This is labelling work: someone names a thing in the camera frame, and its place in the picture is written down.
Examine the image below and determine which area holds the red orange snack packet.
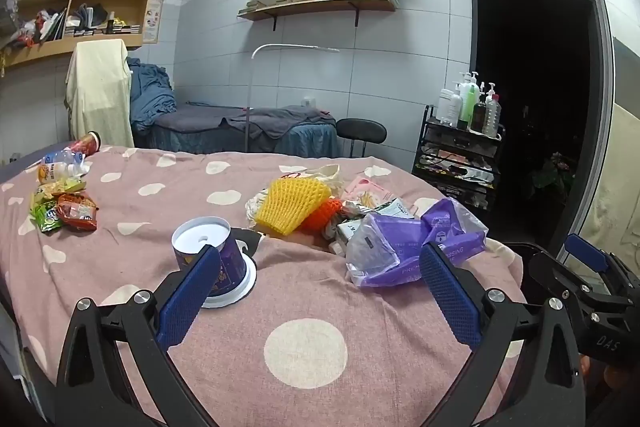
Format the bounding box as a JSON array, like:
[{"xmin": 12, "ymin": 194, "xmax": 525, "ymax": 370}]
[{"xmin": 55, "ymin": 192, "xmax": 99, "ymax": 232}]

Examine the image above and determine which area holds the potted flower plant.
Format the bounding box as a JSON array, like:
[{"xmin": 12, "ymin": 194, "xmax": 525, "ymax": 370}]
[{"xmin": 532, "ymin": 152, "xmax": 576, "ymax": 192}]

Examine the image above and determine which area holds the orange foam fruit net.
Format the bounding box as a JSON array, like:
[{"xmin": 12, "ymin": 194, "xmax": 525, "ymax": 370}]
[{"xmin": 300, "ymin": 198, "xmax": 343, "ymax": 233}]

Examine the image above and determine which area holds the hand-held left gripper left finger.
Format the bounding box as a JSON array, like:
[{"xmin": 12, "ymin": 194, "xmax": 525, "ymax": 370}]
[{"xmin": 55, "ymin": 245, "xmax": 222, "ymax": 427}]

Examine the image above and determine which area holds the black white wrapper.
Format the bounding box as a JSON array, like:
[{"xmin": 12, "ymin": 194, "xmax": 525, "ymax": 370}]
[{"xmin": 231, "ymin": 228, "xmax": 263, "ymax": 258}]

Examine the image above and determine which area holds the pink polka dot blanket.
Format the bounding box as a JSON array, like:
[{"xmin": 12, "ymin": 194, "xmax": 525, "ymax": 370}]
[{"xmin": 0, "ymin": 144, "xmax": 531, "ymax": 427}]

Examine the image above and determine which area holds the wall poster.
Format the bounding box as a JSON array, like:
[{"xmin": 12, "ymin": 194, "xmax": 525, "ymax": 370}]
[{"xmin": 142, "ymin": 0, "xmax": 164, "ymax": 45}]

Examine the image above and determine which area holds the purple paper cup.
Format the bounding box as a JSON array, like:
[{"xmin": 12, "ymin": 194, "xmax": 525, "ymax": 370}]
[{"xmin": 171, "ymin": 217, "xmax": 258, "ymax": 309}]

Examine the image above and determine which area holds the black storage cart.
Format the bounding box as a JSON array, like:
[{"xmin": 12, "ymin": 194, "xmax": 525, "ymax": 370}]
[{"xmin": 412, "ymin": 104, "xmax": 506, "ymax": 210}]

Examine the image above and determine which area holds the person's right hand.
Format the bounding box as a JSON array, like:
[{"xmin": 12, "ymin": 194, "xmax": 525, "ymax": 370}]
[{"xmin": 580, "ymin": 356, "xmax": 640, "ymax": 408}]

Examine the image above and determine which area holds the clear plastic bottle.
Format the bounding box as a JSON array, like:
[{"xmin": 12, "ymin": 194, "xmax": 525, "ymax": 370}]
[{"xmin": 37, "ymin": 148, "xmax": 93, "ymax": 184}]

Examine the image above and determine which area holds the white green wrapper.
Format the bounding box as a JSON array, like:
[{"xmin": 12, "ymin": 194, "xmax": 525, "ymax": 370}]
[{"xmin": 382, "ymin": 198, "xmax": 421, "ymax": 220}]

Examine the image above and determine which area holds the grey bed blanket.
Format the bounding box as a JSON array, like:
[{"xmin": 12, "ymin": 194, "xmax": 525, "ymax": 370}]
[{"xmin": 155, "ymin": 102, "xmax": 337, "ymax": 140}]

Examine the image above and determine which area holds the wooden wall cabinet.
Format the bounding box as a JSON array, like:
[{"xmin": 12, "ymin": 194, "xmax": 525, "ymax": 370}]
[{"xmin": 0, "ymin": 0, "xmax": 164, "ymax": 70}]

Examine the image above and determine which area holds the yellow green snack packet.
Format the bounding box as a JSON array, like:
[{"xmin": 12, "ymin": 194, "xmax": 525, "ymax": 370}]
[{"xmin": 31, "ymin": 177, "xmax": 87, "ymax": 202}]

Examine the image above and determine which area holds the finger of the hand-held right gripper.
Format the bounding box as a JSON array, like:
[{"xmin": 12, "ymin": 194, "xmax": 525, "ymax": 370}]
[
  {"xmin": 529, "ymin": 251, "xmax": 589, "ymax": 308},
  {"xmin": 566, "ymin": 234, "xmax": 640, "ymax": 296}
]

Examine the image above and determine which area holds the pink snack bag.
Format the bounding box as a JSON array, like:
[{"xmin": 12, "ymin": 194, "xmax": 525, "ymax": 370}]
[{"xmin": 340, "ymin": 174, "xmax": 401, "ymax": 210}]

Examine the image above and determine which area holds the green patterned carton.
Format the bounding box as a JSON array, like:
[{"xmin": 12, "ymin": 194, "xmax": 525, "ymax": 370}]
[{"xmin": 327, "ymin": 217, "xmax": 371, "ymax": 258}]

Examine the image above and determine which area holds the green pump bottle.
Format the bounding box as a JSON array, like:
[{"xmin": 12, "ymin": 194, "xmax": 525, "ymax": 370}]
[{"xmin": 459, "ymin": 71, "xmax": 481, "ymax": 130}]

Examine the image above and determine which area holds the red snack can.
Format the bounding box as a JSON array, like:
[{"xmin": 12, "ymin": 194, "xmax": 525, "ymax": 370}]
[{"xmin": 67, "ymin": 132, "xmax": 103, "ymax": 158}]

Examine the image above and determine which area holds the purple plastic bag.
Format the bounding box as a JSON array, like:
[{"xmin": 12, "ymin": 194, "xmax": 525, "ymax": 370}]
[{"xmin": 346, "ymin": 198, "xmax": 488, "ymax": 290}]

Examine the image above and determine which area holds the white arc floor lamp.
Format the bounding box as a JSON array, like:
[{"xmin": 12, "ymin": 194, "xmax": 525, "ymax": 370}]
[{"xmin": 250, "ymin": 43, "xmax": 341, "ymax": 152}]

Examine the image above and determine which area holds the white pump bottle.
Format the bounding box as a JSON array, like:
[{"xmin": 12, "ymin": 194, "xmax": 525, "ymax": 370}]
[{"xmin": 448, "ymin": 81, "xmax": 465, "ymax": 128}]

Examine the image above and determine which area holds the clear pump bottle red cap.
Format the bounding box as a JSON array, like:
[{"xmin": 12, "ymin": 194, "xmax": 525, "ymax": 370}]
[{"xmin": 483, "ymin": 83, "xmax": 502, "ymax": 138}]

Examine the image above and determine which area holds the dark pump bottle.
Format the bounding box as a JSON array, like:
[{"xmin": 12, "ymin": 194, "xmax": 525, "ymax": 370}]
[{"xmin": 471, "ymin": 82, "xmax": 488, "ymax": 134}]

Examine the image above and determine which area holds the black round stool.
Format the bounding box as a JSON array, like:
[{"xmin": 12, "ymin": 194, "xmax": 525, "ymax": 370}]
[{"xmin": 336, "ymin": 118, "xmax": 387, "ymax": 158}]

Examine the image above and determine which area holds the blue cloth pile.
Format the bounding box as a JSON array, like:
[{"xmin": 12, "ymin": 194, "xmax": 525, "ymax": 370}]
[{"xmin": 127, "ymin": 58, "xmax": 178, "ymax": 132}]

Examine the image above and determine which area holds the cream cloth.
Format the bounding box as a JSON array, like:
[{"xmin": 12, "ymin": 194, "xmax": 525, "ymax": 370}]
[{"xmin": 65, "ymin": 38, "xmax": 136, "ymax": 148}]

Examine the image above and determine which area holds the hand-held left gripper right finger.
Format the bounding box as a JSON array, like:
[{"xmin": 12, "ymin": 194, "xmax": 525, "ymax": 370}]
[{"xmin": 419, "ymin": 243, "xmax": 586, "ymax": 427}]

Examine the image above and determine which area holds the cream paper bag red print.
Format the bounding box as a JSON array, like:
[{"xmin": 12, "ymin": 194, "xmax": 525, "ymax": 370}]
[{"xmin": 245, "ymin": 163, "xmax": 346, "ymax": 228}]

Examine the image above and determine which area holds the yellow foam fruit net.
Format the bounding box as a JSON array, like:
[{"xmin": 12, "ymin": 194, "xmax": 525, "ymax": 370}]
[{"xmin": 254, "ymin": 177, "xmax": 333, "ymax": 236}]

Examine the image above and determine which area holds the massage bed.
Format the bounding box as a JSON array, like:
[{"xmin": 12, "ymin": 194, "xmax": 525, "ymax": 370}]
[{"xmin": 132, "ymin": 102, "xmax": 341, "ymax": 158}]

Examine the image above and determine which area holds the white jar bottle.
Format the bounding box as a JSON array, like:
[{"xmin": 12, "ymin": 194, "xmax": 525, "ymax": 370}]
[{"xmin": 436, "ymin": 88, "xmax": 455, "ymax": 124}]

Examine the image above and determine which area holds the cream towel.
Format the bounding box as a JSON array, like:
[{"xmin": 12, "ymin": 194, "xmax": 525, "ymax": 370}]
[{"xmin": 582, "ymin": 102, "xmax": 640, "ymax": 253}]

